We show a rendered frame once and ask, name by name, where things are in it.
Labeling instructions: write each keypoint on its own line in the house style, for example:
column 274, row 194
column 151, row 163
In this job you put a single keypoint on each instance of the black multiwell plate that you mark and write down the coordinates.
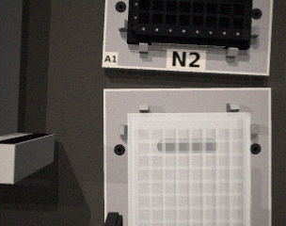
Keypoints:
column 173, row 24

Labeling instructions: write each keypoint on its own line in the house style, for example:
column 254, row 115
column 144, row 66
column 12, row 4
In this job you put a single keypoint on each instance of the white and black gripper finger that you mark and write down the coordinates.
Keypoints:
column 113, row 219

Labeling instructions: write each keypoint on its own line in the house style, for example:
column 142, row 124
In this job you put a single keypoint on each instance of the clear multiwell plate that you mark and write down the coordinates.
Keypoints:
column 160, row 150

